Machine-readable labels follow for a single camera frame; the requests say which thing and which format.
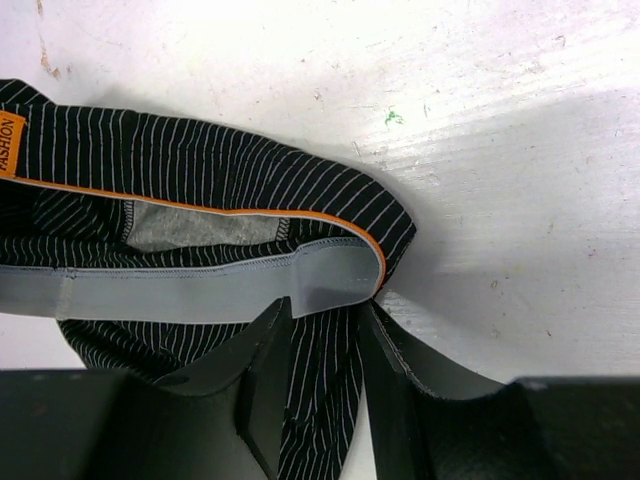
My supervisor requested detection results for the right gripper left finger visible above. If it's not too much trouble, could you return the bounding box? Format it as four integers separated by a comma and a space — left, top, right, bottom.
1, 298, 292, 479

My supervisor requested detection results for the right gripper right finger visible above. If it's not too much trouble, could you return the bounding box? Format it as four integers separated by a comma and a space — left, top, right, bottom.
358, 302, 639, 479

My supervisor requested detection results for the black striped underwear grey waistband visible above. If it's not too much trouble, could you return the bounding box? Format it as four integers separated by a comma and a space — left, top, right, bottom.
1, 79, 416, 479

